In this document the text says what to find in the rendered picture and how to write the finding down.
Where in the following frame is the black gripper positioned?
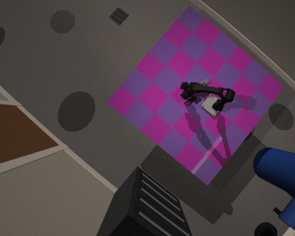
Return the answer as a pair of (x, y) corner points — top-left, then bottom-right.
(186, 91), (197, 102)

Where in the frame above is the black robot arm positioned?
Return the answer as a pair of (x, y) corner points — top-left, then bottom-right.
(180, 82), (235, 111)

